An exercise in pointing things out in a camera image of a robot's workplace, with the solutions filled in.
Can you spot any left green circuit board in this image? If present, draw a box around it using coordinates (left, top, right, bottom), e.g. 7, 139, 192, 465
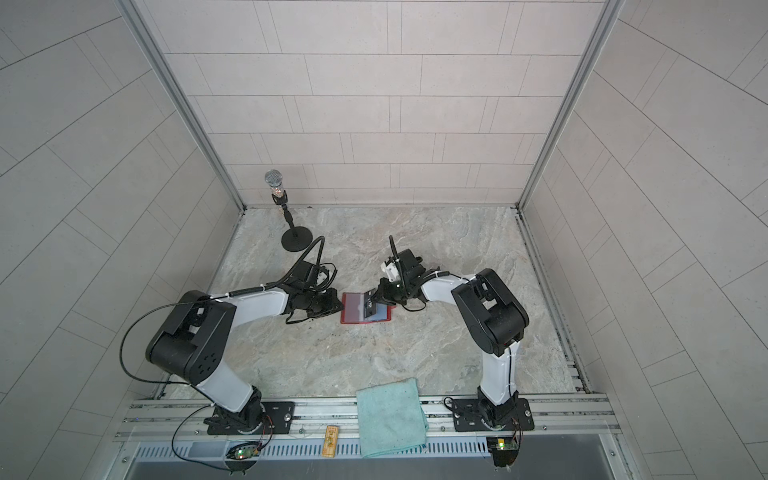
225, 442, 261, 461

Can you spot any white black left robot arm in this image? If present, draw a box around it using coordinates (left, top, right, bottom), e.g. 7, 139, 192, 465
146, 260, 343, 435

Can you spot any green circuit board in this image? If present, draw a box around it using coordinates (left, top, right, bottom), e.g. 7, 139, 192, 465
225, 442, 261, 461
486, 437, 520, 468

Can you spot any red card holder wallet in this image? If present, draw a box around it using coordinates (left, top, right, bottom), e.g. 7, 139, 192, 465
340, 291, 393, 325

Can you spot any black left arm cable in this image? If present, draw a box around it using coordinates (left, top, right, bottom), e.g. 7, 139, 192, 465
118, 302, 193, 386

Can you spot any teal folded cloth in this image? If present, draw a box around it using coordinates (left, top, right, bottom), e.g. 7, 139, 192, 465
356, 378, 428, 458

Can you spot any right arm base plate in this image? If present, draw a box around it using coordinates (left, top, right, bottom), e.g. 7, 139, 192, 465
443, 396, 535, 432

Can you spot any small wooden block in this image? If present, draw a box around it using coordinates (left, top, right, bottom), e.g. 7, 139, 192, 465
321, 425, 340, 458

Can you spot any aluminium corner profile left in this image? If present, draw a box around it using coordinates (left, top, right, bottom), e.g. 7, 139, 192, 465
115, 0, 247, 213

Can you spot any aluminium corner profile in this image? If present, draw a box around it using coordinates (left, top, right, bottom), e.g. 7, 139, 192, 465
115, 0, 247, 213
517, 0, 623, 212

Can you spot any right green circuit board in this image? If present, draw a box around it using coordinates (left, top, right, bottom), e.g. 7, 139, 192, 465
486, 437, 520, 468

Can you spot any aluminium rail frame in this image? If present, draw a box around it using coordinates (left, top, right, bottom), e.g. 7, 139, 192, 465
111, 394, 621, 442

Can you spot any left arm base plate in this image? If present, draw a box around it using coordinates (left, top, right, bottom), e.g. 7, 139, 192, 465
203, 400, 295, 435

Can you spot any microphone on black stand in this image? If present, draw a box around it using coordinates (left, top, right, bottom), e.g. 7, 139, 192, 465
264, 169, 313, 252

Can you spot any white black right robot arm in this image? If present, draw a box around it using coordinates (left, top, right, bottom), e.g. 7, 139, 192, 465
364, 249, 534, 431

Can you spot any aluminium corner profile right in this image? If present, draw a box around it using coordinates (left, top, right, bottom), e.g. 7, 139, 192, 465
517, 0, 623, 212

